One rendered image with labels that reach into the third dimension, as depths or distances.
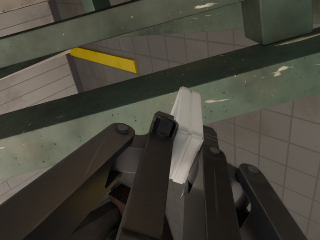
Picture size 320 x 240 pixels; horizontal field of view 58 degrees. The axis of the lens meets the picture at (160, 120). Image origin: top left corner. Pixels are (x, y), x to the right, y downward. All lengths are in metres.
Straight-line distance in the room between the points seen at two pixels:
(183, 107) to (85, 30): 0.31
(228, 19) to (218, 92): 0.55
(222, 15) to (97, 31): 0.54
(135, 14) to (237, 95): 0.19
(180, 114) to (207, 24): 0.81
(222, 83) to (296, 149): 1.69
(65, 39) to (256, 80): 0.28
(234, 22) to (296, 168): 1.42
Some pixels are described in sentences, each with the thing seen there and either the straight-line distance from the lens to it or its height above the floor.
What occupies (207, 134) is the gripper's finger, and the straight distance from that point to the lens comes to 0.17.
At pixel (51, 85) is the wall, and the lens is 3.61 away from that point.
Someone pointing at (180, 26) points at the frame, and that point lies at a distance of 1.04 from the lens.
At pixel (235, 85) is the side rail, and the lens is 0.39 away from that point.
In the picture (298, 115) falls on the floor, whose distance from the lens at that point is 1.91.
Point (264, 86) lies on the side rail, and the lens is 0.40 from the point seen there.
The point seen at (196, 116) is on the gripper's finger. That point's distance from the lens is 0.16.
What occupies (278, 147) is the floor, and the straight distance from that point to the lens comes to 2.10.
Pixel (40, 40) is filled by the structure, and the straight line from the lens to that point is 0.47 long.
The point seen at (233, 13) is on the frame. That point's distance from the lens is 0.90.
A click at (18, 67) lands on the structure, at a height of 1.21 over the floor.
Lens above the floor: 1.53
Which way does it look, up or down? 33 degrees down
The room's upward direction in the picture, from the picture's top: 124 degrees counter-clockwise
